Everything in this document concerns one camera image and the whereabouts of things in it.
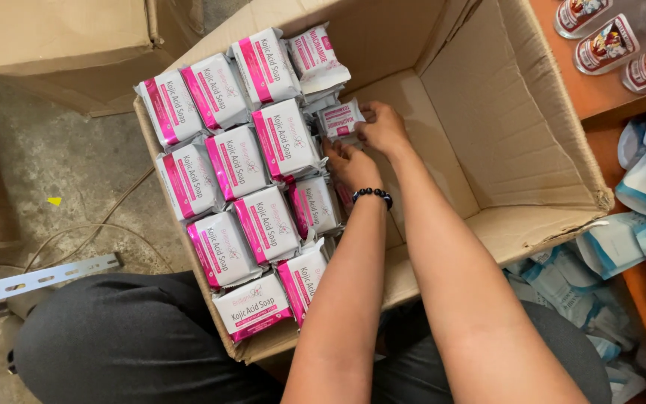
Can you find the person's left hand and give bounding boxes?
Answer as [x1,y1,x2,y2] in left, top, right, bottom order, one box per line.
[322,137,394,198]

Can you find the person's right hand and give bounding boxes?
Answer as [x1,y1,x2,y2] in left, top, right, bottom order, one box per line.
[354,100,414,162]

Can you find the small white pink-label soap packet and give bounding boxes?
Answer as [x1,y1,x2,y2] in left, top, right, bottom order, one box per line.
[317,99,366,142]

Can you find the group of pink white soap packets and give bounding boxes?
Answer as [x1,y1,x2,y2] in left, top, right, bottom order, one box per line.
[134,22,357,344]

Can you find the large open cardboard box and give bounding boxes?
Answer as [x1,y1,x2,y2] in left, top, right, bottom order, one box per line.
[132,0,615,364]

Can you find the orange wooden shelf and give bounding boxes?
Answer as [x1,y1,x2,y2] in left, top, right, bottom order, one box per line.
[527,0,646,404]

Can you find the person's dark grey trousers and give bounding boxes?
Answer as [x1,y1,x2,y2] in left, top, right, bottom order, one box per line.
[6,271,613,404]

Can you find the closed brown cardboard box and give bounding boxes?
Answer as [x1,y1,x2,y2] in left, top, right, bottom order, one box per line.
[0,0,206,118]

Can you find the slotted grey metal bar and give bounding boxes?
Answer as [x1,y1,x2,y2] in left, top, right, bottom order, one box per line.
[0,252,124,313]

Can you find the black bead bracelet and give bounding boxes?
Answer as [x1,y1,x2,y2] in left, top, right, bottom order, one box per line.
[351,187,394,212]

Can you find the thin beige cable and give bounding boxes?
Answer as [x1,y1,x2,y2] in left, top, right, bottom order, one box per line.
[22,165,176,276]

